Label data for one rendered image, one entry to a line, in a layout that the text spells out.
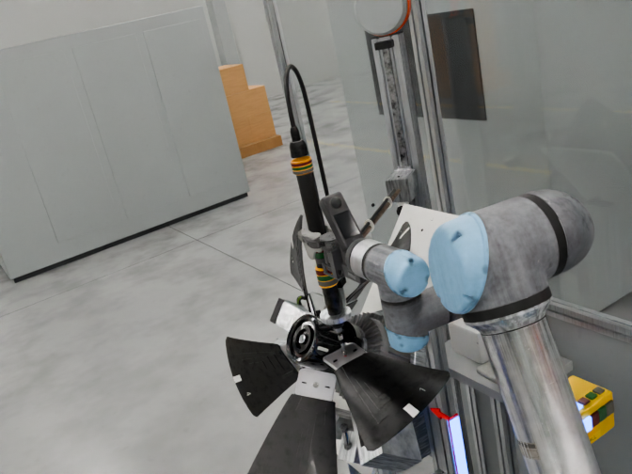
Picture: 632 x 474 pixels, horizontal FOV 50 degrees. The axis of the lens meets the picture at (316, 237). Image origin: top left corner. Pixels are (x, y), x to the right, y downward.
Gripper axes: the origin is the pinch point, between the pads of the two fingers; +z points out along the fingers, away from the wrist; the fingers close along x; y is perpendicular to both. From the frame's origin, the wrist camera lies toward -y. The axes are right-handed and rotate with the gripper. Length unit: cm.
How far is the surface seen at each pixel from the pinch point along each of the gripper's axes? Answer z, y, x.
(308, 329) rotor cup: 5.3, 25.4, -3.7
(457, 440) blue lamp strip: -38, 35, 1
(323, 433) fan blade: -3.3, 46.6, -9.9
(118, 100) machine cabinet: 547, 15, 101
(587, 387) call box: -38, 42, 37
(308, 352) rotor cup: 1.8, 28.7, -6.6
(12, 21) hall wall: 1214, -100, 124
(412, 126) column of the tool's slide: 35, -4, 58
